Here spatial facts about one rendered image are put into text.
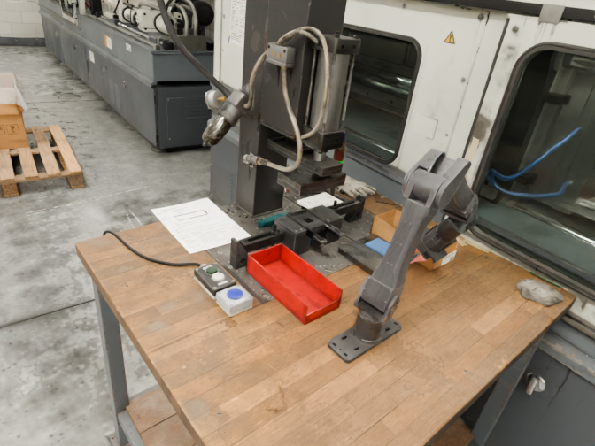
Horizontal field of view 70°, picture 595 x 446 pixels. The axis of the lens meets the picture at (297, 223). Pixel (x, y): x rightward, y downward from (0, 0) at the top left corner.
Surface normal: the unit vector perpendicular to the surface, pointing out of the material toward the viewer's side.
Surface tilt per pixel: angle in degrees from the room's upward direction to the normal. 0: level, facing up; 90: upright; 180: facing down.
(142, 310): 0
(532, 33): 90
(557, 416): 90
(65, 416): 0
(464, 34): 90
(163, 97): 90
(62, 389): 0
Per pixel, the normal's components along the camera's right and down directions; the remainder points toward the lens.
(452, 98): -0.80, 0.22
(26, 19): 0.59, 0.46
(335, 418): 0.11, -0.86
